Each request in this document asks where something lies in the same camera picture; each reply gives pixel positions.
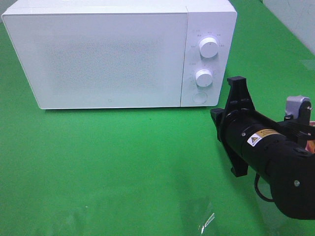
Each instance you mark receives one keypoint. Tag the white microwave knob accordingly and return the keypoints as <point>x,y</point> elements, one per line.
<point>204,78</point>
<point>208,47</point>

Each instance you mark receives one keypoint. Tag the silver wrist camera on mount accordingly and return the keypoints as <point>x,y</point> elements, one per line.
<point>298,108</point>

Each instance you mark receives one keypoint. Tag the white microwave oven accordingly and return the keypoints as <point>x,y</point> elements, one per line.
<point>205,18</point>

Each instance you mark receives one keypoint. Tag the pink round plate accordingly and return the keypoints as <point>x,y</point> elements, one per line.
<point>310,143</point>

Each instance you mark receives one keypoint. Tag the white microwave door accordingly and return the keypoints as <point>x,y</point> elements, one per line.
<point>80,61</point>

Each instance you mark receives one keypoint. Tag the lower white microwave knob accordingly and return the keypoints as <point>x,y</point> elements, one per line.
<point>204,78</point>

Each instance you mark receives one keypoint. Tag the round microwave door button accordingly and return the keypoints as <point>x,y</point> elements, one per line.
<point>200,97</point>

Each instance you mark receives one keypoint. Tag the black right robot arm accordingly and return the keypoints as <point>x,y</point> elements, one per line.
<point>275,150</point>

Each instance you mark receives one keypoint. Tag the upper white microwave knob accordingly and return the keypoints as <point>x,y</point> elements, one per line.
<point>208,47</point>

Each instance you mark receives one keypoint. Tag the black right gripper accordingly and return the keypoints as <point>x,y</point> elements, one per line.
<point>240,128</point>

